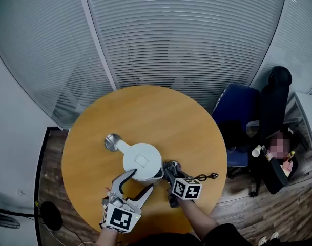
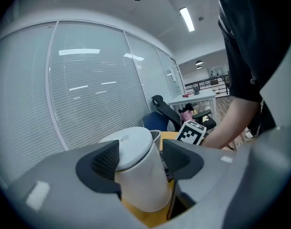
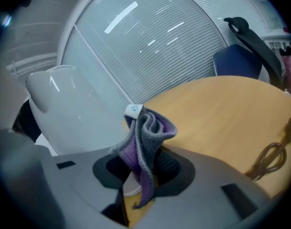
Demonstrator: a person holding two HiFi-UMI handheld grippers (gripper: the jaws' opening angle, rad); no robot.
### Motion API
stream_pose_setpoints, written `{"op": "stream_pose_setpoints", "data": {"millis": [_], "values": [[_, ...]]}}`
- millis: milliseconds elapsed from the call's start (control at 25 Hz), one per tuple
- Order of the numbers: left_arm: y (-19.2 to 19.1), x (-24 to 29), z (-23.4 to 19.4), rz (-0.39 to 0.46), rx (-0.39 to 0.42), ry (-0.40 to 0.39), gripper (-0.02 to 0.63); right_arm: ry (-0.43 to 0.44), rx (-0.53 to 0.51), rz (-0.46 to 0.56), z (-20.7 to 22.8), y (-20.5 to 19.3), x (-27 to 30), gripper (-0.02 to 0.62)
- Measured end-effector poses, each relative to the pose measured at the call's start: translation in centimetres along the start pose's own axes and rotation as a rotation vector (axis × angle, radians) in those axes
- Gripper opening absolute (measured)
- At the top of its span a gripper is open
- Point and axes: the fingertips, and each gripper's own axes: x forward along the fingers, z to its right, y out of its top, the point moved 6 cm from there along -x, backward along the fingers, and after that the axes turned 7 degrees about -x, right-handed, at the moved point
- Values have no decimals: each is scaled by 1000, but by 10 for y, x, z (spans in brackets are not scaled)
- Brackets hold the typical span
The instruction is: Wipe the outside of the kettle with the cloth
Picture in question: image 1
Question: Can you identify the black power cord with plug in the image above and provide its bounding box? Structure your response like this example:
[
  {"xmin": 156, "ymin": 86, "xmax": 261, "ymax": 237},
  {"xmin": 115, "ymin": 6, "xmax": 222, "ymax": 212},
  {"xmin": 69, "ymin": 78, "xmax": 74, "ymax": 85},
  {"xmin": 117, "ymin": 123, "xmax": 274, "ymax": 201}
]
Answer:
[{"xmin": 193, "ymin": 172, "xmax": 219, "ymax": 182}]

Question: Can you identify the white floor cable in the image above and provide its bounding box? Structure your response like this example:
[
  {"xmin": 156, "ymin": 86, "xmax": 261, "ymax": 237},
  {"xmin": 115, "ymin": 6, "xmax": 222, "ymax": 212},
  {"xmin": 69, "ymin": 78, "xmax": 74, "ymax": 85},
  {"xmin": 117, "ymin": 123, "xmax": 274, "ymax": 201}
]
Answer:
[{"xmin": 41, "ymin": 221, "xmax": 96, "ymax": 246}]

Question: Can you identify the white cabinet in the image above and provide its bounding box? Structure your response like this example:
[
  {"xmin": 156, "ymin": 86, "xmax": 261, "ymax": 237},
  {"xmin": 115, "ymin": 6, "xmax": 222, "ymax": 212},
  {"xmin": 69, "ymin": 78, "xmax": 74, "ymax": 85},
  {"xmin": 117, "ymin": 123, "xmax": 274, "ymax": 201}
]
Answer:
[{"xmin": 285, "ymin": 91, "xmax": 312, "ymax": 152}]

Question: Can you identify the white electric kettle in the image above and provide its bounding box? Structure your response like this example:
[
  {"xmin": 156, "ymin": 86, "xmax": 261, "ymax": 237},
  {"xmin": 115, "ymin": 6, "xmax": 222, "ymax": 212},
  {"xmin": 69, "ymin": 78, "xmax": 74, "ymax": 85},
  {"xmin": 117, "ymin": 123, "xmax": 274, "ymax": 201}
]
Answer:
[{"xmin": 115, "ymin": 139, "xmax": 164, "ymax": 187}]

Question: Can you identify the blue upholstered chair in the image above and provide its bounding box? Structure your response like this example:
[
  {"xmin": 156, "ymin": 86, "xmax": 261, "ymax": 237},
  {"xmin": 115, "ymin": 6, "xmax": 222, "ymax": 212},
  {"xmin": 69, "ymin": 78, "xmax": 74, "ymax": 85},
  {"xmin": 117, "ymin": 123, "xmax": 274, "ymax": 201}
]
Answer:
[{"xmin": 212, "ymin": 83, "xmax": 262, "ymax": 168}]

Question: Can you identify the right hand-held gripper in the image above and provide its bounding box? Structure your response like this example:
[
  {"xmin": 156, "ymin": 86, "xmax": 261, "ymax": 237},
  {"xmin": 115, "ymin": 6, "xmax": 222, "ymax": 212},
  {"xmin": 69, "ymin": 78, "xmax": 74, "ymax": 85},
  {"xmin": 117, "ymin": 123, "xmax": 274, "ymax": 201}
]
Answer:
[{"xmin": 162, "ymin": 164, "xmax": 203, "ymax": 209}]

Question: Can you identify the person's right forearm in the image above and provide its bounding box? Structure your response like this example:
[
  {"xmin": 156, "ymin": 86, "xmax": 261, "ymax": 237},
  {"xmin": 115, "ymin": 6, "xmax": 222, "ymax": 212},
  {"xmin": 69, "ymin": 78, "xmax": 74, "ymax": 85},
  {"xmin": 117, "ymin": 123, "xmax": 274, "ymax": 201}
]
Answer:
[{"xmin": 177, "ymin": 198, "xmax": 221, "ymax": 240}]

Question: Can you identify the person's black clothing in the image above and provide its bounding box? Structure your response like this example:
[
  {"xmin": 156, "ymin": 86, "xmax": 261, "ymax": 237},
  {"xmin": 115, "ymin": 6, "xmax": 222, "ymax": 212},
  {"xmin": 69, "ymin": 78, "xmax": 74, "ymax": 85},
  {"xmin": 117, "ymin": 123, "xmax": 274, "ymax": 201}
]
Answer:
[{"xmin": 129, "ymin": 222, "xmax": 254, "ymax": 246}]

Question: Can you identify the black round stand base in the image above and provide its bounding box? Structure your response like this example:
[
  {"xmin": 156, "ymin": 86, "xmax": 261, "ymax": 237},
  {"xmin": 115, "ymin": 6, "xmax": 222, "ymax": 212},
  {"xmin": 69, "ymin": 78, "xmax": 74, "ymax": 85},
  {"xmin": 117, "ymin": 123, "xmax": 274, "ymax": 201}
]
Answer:
[{"xmin": 39, "ymin": 201, "xmax": 63, "ymax": 231}]

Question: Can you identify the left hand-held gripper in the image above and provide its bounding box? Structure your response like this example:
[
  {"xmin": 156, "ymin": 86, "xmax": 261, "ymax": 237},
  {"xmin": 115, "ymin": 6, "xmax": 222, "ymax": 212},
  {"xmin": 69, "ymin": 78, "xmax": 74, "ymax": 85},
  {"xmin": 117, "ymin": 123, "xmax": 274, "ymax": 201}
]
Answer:
[{"xmin": 99, "ymin": 169, "xmax": 154, "ymax": 234}]

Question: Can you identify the person's left forearm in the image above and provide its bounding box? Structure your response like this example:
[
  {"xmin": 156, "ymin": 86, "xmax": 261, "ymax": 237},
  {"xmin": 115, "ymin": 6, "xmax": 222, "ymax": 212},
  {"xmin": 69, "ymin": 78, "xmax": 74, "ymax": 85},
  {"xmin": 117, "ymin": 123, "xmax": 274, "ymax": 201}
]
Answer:
[{"xmin": 95, "ymin": 226, "xmax": 120, "ymax": 246}]

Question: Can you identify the black office chair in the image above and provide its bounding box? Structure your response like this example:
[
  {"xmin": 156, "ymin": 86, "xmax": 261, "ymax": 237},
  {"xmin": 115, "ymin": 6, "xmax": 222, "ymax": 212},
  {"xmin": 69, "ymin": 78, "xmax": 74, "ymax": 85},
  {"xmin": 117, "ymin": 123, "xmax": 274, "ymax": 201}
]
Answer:
[{"xmin": 247, "ymin": 66, "xmax": 293, "ymax": 198}]

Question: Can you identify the round steel disc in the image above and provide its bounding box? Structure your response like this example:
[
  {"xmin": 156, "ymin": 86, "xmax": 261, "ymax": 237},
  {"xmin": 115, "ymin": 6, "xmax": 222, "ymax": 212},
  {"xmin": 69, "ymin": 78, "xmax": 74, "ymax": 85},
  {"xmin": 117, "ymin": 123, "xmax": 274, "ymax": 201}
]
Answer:
[{"xmin": 104, "ymin": 133, "xmax": 122, "ymax": 152}]

